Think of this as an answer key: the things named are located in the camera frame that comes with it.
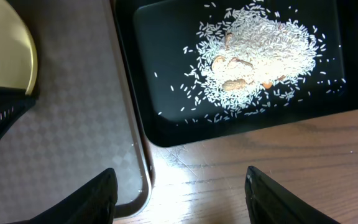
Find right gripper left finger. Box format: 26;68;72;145
15;168;118;224

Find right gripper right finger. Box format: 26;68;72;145
245;166;338;224

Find yellow round plate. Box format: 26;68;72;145
0;0;38;95

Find rice food scraps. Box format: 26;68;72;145
143;1;347;126

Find black rectangular waste tray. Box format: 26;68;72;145
112;1;358;147

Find dark brown serving tray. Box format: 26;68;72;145
0;0;151;223

